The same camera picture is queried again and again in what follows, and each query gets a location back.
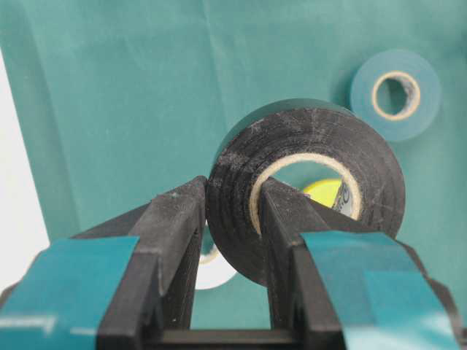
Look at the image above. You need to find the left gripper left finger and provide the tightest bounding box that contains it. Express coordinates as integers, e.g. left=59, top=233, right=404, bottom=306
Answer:
left=1, top=176, right=207, bottom=349

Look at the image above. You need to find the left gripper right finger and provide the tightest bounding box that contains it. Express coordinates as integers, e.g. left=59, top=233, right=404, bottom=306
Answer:
left=260, top=179, right=466, bottom=349

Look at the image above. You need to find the black tape roll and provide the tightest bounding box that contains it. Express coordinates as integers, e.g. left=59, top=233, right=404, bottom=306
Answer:
left=206, top=107, right=405, bottom=285

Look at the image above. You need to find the white tape roll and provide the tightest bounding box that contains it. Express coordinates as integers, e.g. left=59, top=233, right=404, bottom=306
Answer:
left=195, top=222, right=238, bottom=291

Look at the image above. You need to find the yellow tape roll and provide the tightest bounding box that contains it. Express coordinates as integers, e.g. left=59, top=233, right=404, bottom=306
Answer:
left=303, top=179, right=341, bottom=208

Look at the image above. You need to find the white plastic tray case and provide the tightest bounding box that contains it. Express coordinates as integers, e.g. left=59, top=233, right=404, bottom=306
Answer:
left=0, top=61, right=49, bottom=290

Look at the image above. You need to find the green tape roll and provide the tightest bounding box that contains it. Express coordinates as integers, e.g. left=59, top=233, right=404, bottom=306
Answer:
left=350, top=50, right=441, bottom=141

